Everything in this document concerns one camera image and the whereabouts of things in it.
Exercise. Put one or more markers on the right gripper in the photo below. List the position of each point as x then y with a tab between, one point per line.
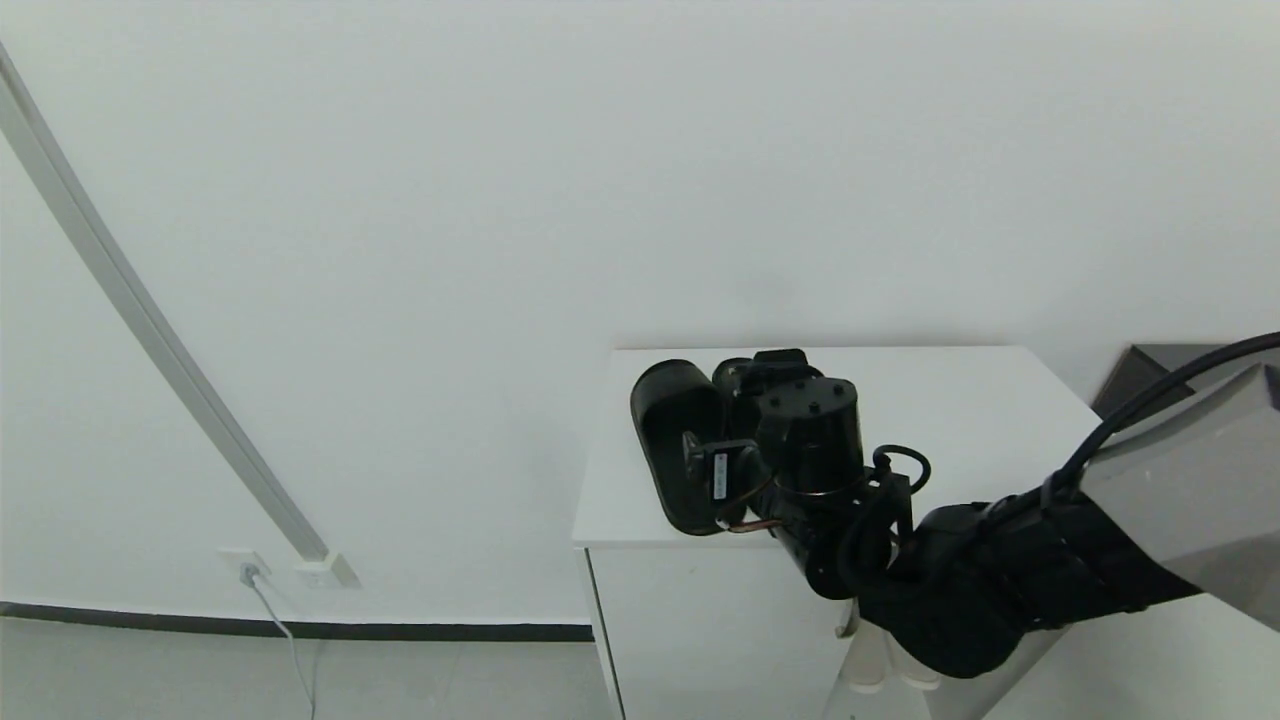
760	370

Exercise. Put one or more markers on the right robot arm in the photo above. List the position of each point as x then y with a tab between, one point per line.
1180	490

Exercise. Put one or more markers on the white cabinet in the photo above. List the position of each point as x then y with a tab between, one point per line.
960	420

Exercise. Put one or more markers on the dark grey panel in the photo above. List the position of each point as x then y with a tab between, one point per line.
1135	375

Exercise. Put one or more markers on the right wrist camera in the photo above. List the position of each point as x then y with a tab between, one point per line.
733	472

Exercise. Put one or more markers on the white wall socket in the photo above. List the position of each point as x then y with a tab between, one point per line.
326	573
243	563

